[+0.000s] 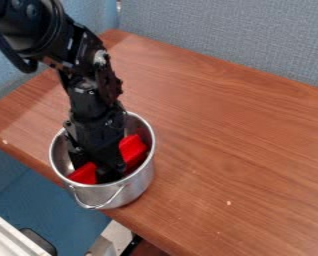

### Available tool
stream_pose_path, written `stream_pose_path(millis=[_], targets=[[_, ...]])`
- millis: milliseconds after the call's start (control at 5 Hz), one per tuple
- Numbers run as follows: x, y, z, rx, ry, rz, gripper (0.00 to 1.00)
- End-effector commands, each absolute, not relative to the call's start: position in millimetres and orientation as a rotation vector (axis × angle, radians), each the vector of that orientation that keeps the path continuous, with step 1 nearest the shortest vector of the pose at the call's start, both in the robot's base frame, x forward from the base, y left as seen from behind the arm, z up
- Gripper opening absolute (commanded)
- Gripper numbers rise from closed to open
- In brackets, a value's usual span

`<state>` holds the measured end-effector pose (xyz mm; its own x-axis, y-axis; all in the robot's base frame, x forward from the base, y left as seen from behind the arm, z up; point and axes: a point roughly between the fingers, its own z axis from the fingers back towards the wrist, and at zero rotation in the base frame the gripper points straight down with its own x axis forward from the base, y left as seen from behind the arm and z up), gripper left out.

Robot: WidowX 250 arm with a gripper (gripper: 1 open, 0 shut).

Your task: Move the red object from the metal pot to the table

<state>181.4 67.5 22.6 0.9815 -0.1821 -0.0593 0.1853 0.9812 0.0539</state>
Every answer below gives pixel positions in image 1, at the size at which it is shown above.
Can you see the grey metal table frame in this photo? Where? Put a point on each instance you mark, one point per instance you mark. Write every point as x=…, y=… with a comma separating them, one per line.
x=116, y=241

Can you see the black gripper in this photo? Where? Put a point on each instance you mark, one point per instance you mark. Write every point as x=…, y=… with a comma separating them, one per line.
x=95, y=124

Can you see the black object under table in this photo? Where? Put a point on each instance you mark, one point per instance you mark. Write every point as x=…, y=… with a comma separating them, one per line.
x=40, y=241

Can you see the red plastic block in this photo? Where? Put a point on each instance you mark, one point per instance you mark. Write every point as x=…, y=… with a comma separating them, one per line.
x=134, y=153

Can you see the metal pot with handle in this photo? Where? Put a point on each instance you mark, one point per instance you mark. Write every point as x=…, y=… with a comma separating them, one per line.
x=115, y=194

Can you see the white appliance at bottom left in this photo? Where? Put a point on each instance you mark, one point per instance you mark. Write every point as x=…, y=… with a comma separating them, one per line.
x=13, y=243

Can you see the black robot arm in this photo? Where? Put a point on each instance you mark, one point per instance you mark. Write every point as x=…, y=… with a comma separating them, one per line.
x=40, y=35

